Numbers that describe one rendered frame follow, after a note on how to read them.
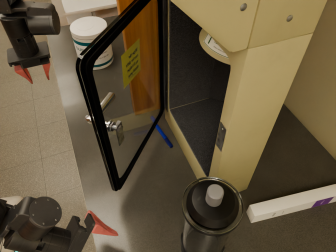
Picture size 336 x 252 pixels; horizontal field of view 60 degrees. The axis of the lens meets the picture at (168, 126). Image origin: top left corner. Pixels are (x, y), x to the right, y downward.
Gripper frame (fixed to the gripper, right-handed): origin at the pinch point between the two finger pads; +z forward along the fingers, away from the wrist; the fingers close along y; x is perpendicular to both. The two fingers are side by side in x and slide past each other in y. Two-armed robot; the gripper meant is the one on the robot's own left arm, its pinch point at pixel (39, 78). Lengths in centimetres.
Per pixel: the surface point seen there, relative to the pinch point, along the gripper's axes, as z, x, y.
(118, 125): -11.0, -35.1, 15.0
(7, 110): 110, 118, -48
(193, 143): 8.3, -32.0, 34.2
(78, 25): 1.1, 26.0, 15.8
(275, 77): -24, -46, 40
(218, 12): -38, -46, 27
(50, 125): 110, 89, -18
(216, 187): -11, -54, 26
